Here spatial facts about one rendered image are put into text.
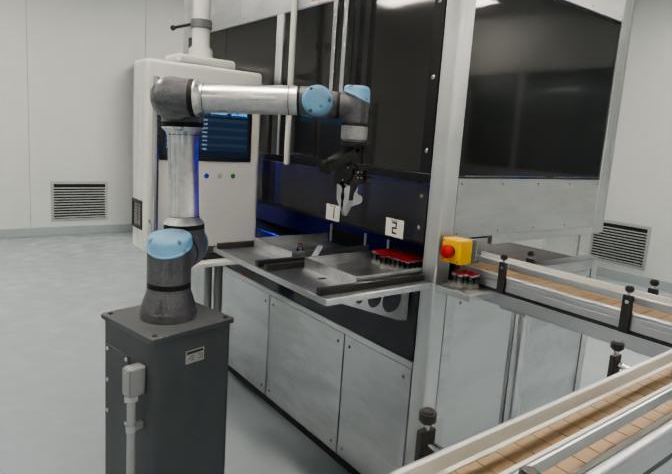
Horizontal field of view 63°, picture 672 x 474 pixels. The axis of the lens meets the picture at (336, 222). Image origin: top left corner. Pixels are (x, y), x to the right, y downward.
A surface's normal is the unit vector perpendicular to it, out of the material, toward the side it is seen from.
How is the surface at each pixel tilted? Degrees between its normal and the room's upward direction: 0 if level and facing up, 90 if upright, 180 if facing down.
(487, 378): 90
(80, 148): 90
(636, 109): 90
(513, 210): 90
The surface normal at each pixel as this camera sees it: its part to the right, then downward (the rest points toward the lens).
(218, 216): 0.61, 0.16
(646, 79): -0.79, 0.04
